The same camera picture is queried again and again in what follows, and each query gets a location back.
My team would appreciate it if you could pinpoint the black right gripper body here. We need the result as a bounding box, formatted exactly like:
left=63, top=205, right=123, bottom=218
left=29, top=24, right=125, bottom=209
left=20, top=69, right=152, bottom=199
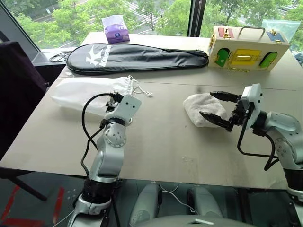
left=228, top=100, right=250, bottom=130

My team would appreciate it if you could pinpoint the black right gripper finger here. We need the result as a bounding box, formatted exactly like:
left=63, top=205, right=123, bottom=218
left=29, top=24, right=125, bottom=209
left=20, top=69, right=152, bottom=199
left=199, top=111, right=234, bottom=132
left=210, top=90, right=242, bottom=103

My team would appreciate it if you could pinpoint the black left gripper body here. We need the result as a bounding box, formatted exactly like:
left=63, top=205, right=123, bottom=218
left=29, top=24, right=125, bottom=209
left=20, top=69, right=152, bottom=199
left=106, top=91, right=125, bottom=113

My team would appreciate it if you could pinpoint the white towel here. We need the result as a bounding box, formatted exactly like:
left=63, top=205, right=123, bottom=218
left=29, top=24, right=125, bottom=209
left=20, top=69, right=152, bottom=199
left=183, top=93, right=229, bottom=129

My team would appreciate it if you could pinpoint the clear plastic zip bag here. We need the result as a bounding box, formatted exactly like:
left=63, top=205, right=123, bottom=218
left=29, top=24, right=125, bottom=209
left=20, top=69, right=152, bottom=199
left=261, top=18, right=302, bottom=46

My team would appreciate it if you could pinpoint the black racket cover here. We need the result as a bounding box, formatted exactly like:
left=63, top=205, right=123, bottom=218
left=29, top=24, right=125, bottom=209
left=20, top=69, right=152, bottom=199
left=65, top=43, right=209, bottom=73

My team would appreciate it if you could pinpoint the wooden latch box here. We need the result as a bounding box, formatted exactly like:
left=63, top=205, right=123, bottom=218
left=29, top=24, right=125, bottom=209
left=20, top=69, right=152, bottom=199
left=207, top=26, right=291, bottom=72

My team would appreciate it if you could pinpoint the purple tissue pack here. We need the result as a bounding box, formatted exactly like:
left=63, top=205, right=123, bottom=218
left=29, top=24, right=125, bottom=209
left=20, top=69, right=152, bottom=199
left=101, top=14, right=130, bottom=44

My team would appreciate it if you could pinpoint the grey right robot thigh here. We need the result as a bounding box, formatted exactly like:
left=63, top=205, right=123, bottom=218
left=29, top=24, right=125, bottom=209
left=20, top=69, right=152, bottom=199
left=187, top=184, right=224, bottom=218

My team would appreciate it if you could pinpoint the grey robot thigh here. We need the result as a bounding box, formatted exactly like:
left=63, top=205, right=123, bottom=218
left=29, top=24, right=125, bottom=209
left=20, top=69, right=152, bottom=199
left=187, top=184, right=224, bottom=218
left=129, top=183, right=164, bottom=227

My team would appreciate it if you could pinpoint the black window mullion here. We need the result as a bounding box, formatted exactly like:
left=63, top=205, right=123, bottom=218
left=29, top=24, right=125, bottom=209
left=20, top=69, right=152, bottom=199
left=187, top=0, right=205, bottom=38

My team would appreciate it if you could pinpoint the dark purple chair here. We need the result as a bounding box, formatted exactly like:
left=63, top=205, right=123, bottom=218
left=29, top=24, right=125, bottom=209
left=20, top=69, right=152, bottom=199
left=0, top=30, right=51, bottom=202

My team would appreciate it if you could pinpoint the grey robot torso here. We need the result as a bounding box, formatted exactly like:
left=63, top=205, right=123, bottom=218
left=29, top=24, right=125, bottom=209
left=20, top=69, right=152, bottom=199
left=151, top=214, right=258, bottom=227

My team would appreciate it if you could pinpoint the grey left robot thigh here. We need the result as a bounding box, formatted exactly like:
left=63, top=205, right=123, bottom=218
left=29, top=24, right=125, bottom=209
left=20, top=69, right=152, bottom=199
left=129, top=183, right=164, bottom=227

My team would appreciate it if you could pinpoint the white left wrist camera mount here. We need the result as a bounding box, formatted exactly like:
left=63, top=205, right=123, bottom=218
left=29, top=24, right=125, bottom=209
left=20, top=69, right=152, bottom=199
left=105, top=94, right=142, bottom=125

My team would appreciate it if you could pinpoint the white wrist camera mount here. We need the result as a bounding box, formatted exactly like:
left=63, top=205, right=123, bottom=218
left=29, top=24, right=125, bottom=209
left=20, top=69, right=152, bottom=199
left=241, top=83, right=264, bottom=131
left=105, top=94, right=142, bottom=125

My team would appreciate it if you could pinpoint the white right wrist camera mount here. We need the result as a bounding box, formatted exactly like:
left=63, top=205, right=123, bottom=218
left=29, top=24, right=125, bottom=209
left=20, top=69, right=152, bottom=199
left=241, top=83, right=264, bottom=131

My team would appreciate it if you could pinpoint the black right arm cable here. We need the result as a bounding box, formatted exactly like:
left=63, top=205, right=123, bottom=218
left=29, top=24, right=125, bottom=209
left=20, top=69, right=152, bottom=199
left=237, top=111, right=280, bottom=171

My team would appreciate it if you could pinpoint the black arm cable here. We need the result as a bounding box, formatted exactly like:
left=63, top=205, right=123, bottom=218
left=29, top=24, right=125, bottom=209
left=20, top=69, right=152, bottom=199
left=80, top=92, right=119, bottom=177
left=237, top=111, right=280, bottom=171

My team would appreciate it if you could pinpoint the white drawstring bag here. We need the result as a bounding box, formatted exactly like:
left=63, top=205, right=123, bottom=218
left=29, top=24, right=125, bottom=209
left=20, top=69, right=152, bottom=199
left=51, top=75, right=154, bottom=114

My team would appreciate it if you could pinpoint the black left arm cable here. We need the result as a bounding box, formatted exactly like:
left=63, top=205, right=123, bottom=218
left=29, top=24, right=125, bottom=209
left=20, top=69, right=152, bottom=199
left=80, top=92, right=119, bottom=177

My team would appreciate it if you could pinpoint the thin black cable coil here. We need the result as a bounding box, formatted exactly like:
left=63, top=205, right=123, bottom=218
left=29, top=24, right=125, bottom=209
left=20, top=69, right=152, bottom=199
left=49, top=50, right=74, bottom=64

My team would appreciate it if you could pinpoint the thin white cable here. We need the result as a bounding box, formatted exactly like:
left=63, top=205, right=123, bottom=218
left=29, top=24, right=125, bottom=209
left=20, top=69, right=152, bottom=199
left=156, top=182, right=198, bottom=215

